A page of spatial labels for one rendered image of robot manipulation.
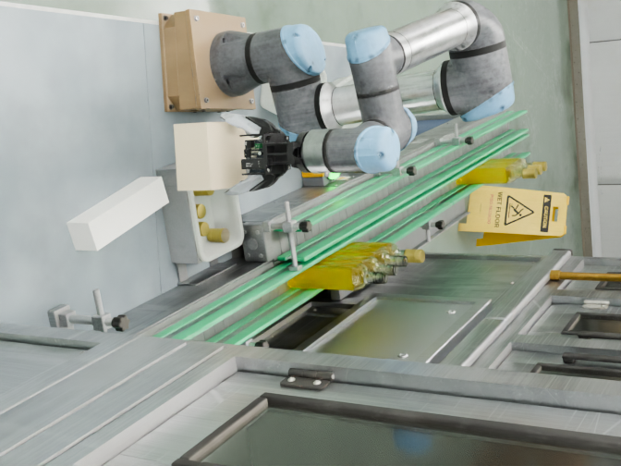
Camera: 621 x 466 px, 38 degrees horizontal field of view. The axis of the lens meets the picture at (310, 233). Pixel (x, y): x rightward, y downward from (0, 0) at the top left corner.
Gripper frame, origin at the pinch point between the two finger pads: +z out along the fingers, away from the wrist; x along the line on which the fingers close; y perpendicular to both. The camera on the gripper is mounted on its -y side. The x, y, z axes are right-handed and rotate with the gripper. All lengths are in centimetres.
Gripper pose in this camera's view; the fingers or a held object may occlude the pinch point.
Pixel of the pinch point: (225, 154)
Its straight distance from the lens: 169.9
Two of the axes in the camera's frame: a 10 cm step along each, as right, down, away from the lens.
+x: 0.5, 9.9, 1.1
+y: -5.3, 1.1, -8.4
